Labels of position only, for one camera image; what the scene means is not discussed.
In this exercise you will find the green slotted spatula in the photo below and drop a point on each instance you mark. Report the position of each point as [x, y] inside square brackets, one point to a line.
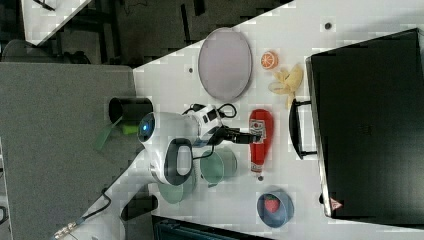
[104, 134]

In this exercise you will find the green mug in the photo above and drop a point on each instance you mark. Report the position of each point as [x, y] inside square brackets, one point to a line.
[218, 165]

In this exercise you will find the green perforated colander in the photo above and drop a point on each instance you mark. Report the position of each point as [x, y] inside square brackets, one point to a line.
[175, 194]

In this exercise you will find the yellow banana peel toy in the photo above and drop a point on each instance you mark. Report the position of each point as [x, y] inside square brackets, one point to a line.
[287, 83]

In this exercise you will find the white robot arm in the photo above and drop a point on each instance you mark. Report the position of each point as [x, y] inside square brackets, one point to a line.
[168, 140]

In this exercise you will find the grey round plate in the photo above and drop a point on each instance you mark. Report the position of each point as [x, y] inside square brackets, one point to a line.
[225, 64]

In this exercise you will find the orange slice toy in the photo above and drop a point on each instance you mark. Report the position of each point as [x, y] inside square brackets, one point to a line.
[269, 60]

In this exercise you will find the blue bowl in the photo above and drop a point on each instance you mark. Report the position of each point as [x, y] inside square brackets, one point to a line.
[281, 216]

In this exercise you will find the red plush ketchup bottle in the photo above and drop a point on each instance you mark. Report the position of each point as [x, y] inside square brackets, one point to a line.
[261, 122]

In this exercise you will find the red strawberry toy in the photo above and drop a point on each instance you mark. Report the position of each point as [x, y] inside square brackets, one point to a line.
[271, 203]

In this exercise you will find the black cylinder cup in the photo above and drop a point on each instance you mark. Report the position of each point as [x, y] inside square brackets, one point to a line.
[139, 206]

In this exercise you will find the black pot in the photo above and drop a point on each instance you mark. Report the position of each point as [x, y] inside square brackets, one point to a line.
[129, 110]

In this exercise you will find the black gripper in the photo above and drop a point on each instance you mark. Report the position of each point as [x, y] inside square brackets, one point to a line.
[226, 133]

